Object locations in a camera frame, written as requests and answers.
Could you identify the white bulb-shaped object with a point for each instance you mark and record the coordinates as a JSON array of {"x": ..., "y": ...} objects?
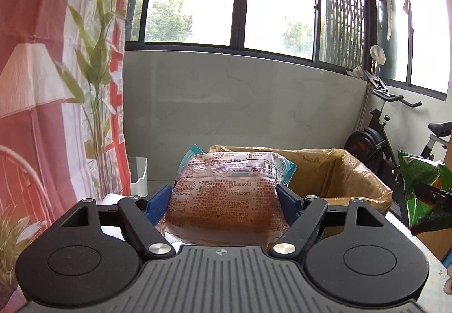
[{"x": 378, "y": 54}]

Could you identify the white crumpled cloth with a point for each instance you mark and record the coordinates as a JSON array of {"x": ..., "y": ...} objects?
[{"x": 358, "y": 72}]

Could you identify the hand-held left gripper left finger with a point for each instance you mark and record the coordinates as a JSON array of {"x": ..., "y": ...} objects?
[{"x": 159, "y": 205}]

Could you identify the bright green chip packet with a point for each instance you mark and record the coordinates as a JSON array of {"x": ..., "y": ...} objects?
[{"x": 420, "y": 171}]

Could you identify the red printed curtain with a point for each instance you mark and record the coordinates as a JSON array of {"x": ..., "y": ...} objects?
[{"x": 46, "y": 87}]

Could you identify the orange snack packet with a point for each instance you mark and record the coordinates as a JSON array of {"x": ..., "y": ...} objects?
[{"x": 226, "y": 200}]

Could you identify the black exercise bike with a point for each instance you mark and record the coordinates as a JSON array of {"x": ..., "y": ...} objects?
[{"x": 378, "y": 143}]

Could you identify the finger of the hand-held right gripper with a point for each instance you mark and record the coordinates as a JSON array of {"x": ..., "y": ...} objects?
[{"x": 432, "y": 194}]

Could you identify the brown cardboard box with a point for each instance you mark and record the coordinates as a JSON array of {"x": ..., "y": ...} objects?
[{"x": 317, "y": 171}]

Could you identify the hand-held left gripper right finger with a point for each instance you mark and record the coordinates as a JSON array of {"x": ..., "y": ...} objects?
[{"x": 287, "y": 203}]

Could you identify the white plastic container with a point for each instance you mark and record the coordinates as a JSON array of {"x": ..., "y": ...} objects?
[{"x": 138, "y": 175}]

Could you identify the wooden board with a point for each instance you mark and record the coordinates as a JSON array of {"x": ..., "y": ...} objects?
[{"x": 436, "y": 246}]

